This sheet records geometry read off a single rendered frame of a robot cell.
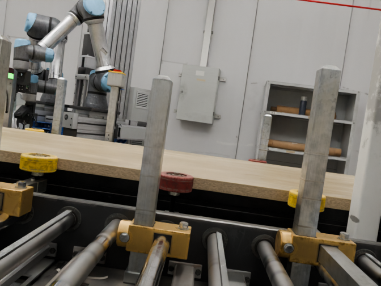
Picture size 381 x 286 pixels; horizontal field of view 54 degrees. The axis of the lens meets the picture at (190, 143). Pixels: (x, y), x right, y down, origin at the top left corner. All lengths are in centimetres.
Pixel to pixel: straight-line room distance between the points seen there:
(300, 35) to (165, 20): 152
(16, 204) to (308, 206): 54
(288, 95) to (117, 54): 221
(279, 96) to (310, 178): 356
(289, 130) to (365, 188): 341
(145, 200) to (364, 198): 46
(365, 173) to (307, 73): 351
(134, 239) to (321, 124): 40
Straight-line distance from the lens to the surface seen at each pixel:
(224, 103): 425
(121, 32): 271
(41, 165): 90
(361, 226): 89
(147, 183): 70
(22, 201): 78
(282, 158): 426
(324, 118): 72
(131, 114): 272
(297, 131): 426
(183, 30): 444
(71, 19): 235
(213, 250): 68
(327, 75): 72
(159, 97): 69
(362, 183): 88
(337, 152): 403
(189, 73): 409
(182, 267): 78
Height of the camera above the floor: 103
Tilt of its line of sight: 3 degrees down
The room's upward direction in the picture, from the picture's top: 8 degrees clockwise
